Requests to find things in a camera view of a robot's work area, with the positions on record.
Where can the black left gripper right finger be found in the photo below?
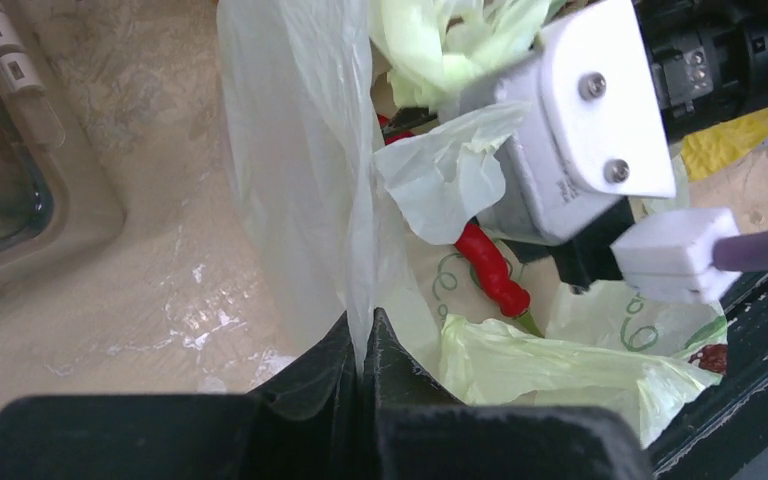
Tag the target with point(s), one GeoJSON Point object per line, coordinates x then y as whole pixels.
{"type": "Point", "coordinates": [416, 429]}

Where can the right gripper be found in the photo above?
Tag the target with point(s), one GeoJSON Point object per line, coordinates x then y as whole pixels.
{"type": "Point", "coordinates": [708, 60]}

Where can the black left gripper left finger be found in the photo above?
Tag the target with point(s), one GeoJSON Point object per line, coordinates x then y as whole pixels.
{"type": "Point", "coordinates": [290, 427]}

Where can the toy red chili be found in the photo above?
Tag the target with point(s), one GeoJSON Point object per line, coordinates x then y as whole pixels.
{"type": "Point", "coordinates": [440, 181]}

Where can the green plastic grocery bag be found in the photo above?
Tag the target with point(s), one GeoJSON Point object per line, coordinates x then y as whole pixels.
{"type": "Point", "coordinates": [299, 139]}

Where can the toy napa cabbage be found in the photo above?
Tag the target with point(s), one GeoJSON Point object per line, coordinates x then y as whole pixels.
{"type": "Point", "coordinates": [709, 151]}

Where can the translucent storage box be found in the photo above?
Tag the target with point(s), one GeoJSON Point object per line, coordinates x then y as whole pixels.
{"type": "Point", "coordinates": [55, 199]}

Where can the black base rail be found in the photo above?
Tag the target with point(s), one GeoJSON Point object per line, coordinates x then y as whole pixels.
{"type": "Point", "coordinates": [727, 426]}

